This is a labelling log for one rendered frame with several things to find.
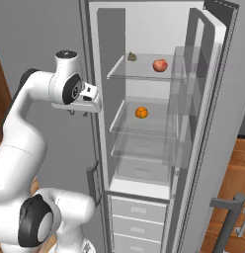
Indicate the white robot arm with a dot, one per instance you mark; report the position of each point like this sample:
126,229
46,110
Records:
19,154

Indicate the red-pink peach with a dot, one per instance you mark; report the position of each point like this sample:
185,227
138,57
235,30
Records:
159,65

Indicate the open grey fridge door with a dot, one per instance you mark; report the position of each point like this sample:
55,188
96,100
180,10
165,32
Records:
213,108

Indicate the white and grey fridge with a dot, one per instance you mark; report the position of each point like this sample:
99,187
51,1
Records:
147,26

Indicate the white freezer drawer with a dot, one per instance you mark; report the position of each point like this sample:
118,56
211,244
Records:
138,209
137,229
136,245

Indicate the clear crisper drawer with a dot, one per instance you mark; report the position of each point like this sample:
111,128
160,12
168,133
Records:
142,171

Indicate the orange fruit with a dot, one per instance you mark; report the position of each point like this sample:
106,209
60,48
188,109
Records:
141,112

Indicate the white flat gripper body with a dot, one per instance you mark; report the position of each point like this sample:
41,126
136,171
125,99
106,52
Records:
82,105

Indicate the small brown-grey lumpy food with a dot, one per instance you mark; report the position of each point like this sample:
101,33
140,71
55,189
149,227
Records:
132,57

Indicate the brown wooden cupboard run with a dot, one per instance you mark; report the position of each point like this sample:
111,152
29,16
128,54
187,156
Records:
234,178

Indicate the glass fridge shelf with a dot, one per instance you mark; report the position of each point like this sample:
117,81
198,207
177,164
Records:
144,126
141,70
141,150

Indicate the clear door bin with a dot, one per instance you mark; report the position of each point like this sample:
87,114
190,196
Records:
183,108

